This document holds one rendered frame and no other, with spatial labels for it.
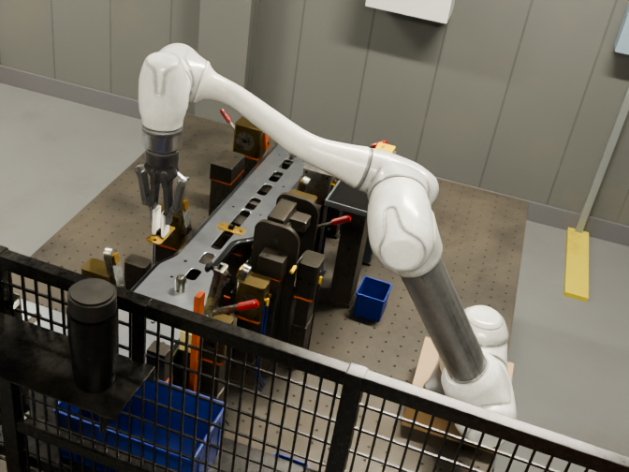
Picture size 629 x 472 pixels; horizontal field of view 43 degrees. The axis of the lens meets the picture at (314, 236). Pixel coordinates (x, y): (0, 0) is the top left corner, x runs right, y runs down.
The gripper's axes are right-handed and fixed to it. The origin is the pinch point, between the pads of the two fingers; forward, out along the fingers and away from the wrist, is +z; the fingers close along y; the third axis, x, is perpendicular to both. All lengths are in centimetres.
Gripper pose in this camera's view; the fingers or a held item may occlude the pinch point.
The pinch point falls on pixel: (160, 221)
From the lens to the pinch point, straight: 195.8
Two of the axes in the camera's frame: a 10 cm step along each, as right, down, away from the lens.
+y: -9.4, -2.7, 2.1
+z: -1.2, 8.3, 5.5
